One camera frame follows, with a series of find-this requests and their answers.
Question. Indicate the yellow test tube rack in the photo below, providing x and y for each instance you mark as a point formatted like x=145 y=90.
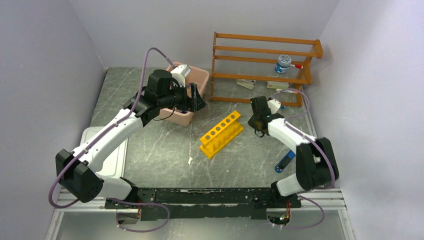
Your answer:
x=221 y=134

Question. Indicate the white stapler-like object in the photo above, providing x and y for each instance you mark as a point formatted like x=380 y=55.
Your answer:
x=246 y=83

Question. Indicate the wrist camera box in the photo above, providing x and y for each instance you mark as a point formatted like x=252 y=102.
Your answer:
x=274 y=105
x=180 y=72

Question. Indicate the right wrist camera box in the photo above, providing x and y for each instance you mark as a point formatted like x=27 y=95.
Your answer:
x=274 y=105

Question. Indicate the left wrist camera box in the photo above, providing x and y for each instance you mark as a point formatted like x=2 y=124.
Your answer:
x=180 y=72

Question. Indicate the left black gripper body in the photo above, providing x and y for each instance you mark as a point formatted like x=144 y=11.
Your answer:
x=176 y=97

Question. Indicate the white plastic tray lid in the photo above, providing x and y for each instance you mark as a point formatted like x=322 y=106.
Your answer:
x=114 y=164

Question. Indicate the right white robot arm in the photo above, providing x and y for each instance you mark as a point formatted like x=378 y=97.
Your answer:
x=315 y=164

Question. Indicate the pink plastic bin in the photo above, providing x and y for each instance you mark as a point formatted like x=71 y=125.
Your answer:
x=185 y=114

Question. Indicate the blue black handheld tool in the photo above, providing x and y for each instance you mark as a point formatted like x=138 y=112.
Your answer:
x=284 y=162

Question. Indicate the small white box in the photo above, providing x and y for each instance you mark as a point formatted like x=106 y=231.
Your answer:
x=277 y=85

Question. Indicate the blue-lidded jar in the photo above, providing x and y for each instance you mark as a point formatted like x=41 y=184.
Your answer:
x=283 y=63

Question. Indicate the red-capped marker pen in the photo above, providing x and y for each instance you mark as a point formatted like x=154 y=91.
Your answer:
x=298 y=66

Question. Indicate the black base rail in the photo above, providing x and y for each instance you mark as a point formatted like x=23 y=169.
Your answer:
x=197 y=203

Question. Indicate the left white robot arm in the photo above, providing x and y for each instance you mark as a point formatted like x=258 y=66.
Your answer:
x=78 y=170

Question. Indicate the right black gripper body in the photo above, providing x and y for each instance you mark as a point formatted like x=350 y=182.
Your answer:
x=252 y=121

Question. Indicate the orange wooden shelf rack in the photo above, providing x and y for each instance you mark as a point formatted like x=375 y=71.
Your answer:
x=253 y=57

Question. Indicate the red-tipped tube on shelf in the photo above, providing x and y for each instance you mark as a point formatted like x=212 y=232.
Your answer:
x=285 y=91

